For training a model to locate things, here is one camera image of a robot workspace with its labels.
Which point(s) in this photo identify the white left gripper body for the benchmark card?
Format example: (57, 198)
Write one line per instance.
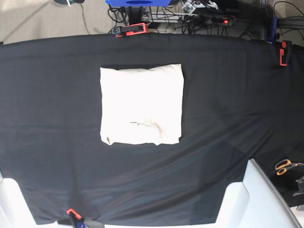
(190, 6)

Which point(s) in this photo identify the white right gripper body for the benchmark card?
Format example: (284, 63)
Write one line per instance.
(70, 2)

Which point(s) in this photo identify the white T-shirt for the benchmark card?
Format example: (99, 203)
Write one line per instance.
(142, 105)

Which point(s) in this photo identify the white power strip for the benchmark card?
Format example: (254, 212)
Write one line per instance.
(159, 17)

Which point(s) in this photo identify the blue box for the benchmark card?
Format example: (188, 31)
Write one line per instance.
(138, 3)

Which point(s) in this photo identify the orange black clamp top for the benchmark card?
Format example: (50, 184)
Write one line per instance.
(134, 29)

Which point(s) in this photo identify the orange black clamp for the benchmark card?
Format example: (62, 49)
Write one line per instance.
(285, 52)
(134, 29)

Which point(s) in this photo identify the blue clamp at right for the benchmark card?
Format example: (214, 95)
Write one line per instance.
(271, 31)

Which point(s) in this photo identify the orange black clamp right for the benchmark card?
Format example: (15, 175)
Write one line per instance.
(285, 52)

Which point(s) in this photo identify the black table cloth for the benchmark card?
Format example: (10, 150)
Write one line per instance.
(238, 104)

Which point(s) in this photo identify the black device at right edge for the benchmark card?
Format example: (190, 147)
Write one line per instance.
(300, 184)

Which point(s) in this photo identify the orange clamp bottom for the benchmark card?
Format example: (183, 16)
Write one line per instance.
(72, 213)

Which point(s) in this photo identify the orange handled scissors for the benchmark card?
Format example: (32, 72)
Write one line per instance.
(285, 165)

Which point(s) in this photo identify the white right table frame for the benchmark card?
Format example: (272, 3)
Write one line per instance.
(254, 203)

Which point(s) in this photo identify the white table frame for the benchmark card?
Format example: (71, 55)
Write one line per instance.
(254, 203)
(14, 212)

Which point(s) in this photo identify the white left table frame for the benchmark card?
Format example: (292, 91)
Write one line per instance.
(14, 212)

